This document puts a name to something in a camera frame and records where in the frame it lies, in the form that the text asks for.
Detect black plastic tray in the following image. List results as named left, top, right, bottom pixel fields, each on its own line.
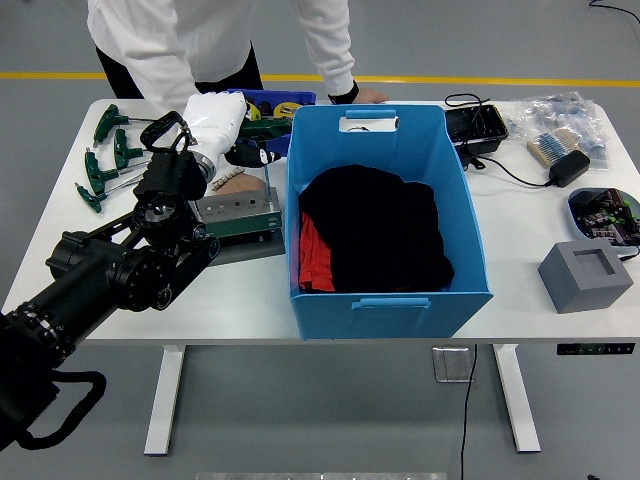
left=443, top=104, right=510, bottom=155

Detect resistor tape strip bundle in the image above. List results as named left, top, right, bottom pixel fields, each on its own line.
left=526, top=127, right=582, bottom=167

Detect large blue folding box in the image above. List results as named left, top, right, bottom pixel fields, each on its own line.
left=284, top=103, right=494, bottom=341

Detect small dark blue bin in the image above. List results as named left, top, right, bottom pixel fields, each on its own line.
left=226, top=88, right=317, bottom=157

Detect person's right hand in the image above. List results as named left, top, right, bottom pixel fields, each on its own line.
left=212, top=172, right=269, bottom=199

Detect light blue plate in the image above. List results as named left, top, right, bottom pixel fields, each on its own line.
left=567, top=187, right=640, bottom=250

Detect red cloth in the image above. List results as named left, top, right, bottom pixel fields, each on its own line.
left=298, top=212, right=336, bottom=293

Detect large green T-handle hex wrench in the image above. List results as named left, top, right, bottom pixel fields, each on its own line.
left=238, top=117, right=294, bottom=202

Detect beaded bracelet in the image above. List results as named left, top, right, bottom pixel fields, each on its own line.
left=209, top=168, right=246, bottom=191

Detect black power adapter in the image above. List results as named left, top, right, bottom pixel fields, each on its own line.
left=548, top=149, right=592, bottom=189

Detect black cloth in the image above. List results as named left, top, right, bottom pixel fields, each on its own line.
left=298, top=164, right=455, bottom=294

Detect person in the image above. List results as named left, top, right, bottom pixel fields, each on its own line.
left=87, top=0, right=390, bottom=201

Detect white table leg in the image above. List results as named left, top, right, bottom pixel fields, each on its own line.
left=492, top=343, right=542, bottom=454
left=143, top=344, right=187, bottom=457

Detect black cable on floor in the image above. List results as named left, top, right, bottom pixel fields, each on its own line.
left=588, top=0, right=640, bottom=25

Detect grey foam block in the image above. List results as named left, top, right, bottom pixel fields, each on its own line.
left=537, top=240, right=634, bottom=315

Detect metal floor socket plate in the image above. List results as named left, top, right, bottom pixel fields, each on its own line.
left=432, top=346, right=475, bottom=384

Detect green silver SATA tool stand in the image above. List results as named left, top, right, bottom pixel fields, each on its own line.
left=194, top=187, right=287, bottom=269

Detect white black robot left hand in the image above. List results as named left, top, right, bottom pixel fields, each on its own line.
left=181, top=91, right=282, bottom=171

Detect clear bags of components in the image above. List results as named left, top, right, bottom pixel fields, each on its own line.
left=504, top=91, right=610, bottom=171

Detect black adapter cord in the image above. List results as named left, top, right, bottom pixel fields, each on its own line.
left=443, top=92, right=554, bottom=189

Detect person's left hand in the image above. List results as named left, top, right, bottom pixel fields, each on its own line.
left=349, top=87, right=390, bottom=105

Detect black table control panel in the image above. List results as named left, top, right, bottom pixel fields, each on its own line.
left=556, top=342, right=636, bottom=357

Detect black wristband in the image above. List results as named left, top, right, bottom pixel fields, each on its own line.
left=327, top=79, right=361, bottom=105

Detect pile of electronic parts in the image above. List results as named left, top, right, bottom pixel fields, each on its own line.
left=570, top=188, right=640, bottom=247

